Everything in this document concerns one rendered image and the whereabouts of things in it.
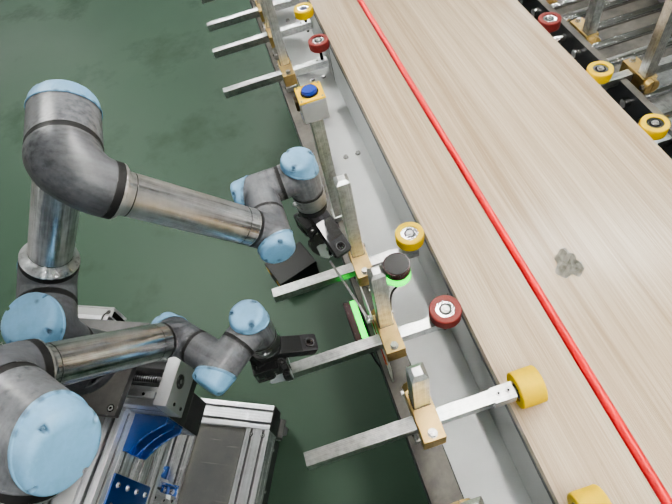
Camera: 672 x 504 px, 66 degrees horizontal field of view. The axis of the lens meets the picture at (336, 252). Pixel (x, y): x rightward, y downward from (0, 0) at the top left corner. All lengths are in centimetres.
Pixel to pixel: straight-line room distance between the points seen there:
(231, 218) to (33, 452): 47
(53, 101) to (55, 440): 51
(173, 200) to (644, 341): 105
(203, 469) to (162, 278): 108
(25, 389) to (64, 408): 6
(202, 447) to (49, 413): 134
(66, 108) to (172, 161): 236
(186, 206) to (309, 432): 143
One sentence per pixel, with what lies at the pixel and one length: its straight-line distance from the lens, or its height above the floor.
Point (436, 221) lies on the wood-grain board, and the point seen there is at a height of 90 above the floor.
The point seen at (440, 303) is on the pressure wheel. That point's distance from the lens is 131.
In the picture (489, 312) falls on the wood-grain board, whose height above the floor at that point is 90.
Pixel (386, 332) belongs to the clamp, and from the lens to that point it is 132.
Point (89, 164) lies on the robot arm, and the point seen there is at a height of 156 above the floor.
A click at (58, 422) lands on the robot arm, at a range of 76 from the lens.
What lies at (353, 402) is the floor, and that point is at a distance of 218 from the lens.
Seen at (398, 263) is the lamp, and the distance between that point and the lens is 113.
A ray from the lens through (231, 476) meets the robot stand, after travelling 200.
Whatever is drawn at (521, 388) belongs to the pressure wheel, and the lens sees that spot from 116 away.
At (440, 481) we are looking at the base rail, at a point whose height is 70.
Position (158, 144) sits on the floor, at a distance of 344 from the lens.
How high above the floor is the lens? 206
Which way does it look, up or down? 55 degrees down
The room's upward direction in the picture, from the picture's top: 16 degrees counter-clockwise
